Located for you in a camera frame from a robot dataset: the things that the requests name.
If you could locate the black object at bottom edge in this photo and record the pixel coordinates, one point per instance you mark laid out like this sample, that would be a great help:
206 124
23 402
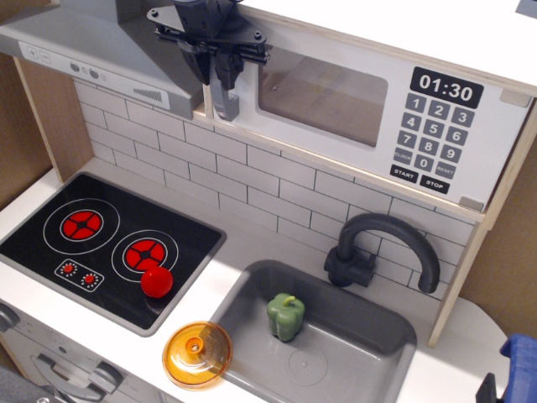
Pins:
487 392

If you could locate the red toy tomato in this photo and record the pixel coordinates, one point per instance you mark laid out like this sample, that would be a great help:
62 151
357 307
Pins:
157 282

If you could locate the white toy microwave door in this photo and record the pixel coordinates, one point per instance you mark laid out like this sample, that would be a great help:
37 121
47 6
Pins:
418 124

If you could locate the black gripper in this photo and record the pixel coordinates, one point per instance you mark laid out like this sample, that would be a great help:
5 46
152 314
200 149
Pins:
204 27

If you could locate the black toy stove top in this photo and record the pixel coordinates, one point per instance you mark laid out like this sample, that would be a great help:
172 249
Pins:
92 241

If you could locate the blue plastic object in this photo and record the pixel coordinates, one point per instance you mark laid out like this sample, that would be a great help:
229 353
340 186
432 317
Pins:
521 351

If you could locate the orange transparent pot lid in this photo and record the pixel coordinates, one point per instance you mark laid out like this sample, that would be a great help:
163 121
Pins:
197 355

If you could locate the grey toy oven front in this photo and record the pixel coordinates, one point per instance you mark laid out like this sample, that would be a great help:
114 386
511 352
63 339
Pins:
74 372

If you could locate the wooden toy kitchen cabinet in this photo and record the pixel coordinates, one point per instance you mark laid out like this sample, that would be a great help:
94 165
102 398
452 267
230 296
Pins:
481 39

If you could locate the grey toy range hood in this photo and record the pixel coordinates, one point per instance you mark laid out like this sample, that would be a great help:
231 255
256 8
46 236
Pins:
111 44

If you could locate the grey toy sink basin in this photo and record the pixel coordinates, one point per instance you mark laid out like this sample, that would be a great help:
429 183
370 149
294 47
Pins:
348 349

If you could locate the green toy bell pepper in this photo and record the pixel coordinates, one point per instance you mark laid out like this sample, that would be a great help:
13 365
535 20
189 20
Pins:
285 316

